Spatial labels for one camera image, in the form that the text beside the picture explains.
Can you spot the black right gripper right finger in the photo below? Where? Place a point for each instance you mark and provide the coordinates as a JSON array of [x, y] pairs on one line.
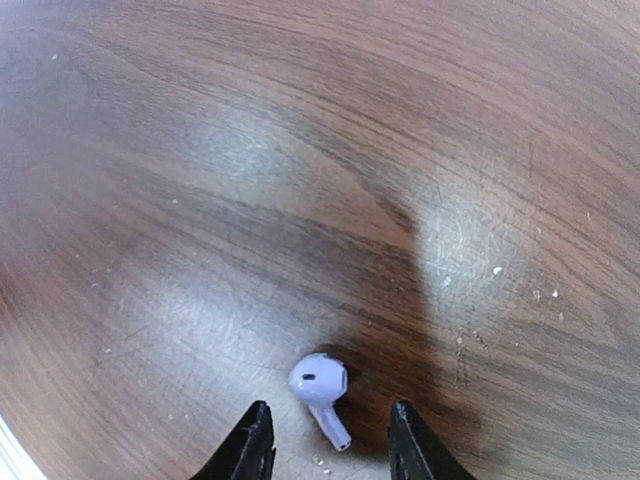
[[416, 452]]

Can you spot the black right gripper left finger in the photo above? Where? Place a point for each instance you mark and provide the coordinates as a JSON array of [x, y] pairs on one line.
[[247, 452]]

